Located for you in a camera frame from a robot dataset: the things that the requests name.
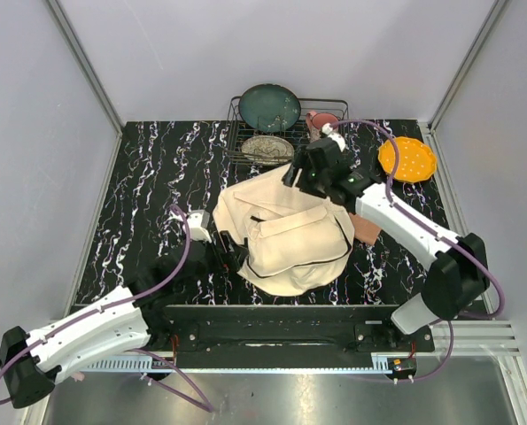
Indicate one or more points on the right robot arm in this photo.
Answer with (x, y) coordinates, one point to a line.
(456, 266)

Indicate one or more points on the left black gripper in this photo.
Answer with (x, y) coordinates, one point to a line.
(234, 256)

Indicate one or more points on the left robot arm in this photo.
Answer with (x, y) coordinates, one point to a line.
(129, 317)

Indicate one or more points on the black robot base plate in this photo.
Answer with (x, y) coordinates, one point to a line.
(280, 337)

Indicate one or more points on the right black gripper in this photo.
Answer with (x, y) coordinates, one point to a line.
(299, 161)

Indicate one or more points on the cream canvas student bag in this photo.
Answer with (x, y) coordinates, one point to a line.
(295, 242)

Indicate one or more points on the black wire dish rack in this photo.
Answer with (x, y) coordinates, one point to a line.
(297, 135)

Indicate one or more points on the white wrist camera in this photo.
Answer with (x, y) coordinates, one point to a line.
(198, 222)
(330, 132)

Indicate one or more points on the dark green ceramic plate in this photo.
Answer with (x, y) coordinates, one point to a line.
(269, 108)

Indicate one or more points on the orange dotted plate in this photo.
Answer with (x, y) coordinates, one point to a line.
(417, 162)

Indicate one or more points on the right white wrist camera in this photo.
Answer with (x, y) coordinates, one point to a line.
(330, 132)

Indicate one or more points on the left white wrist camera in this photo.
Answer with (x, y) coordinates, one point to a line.
(198, 222)

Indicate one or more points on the patterned beige small plate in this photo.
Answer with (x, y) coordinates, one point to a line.
(267, 150)

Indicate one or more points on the pink patterned mug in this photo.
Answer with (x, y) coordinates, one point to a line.
(316, 120)

